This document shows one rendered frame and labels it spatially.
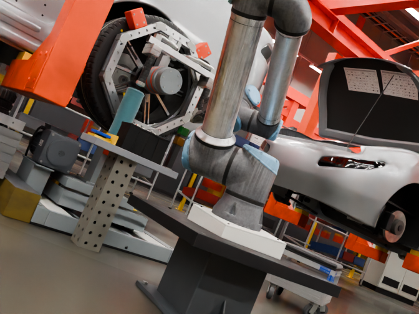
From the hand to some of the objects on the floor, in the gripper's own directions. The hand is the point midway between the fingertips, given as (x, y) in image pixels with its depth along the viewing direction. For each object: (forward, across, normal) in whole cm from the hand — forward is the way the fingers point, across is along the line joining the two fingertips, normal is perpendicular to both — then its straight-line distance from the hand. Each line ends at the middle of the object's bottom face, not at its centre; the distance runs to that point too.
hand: (192, 122), depth 226 cm
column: (+38, +20, +58) cm, 72 cm away
